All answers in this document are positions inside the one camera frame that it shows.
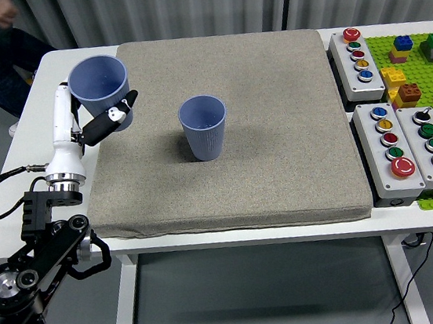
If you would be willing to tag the blue ribbed plastic cup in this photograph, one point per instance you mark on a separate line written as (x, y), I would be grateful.
(206, 143)
(100, 81)

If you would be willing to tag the grey five-button control box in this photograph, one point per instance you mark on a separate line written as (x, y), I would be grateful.
(348, 74)
(374, 158)

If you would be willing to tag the green studded baseplate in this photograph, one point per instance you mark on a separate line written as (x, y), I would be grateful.
(418, 70)

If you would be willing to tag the large yellow brick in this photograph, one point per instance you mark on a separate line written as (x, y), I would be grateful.
(392, 76)

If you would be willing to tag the person's left hand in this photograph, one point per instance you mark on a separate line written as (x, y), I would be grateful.
(2, 12)

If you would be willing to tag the grey pleated curtain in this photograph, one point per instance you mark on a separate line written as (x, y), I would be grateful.
(181, 4)

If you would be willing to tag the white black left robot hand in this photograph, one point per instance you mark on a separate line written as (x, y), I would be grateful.
(66, 148)

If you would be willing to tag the white table leg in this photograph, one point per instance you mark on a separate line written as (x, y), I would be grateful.
(125, 307)
(407, 284)

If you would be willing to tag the brown orange yellow brick stack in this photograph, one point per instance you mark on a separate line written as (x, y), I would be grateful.
(409, 92)

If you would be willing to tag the blue yellow purple brick stack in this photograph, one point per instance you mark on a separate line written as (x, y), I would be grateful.
(402, 43)

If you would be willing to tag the grey-brown fabric mat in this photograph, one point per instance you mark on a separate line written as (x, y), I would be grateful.
(277, 142)

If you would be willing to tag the grey box with selector knob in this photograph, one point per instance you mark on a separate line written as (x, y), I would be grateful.
(422, 160)

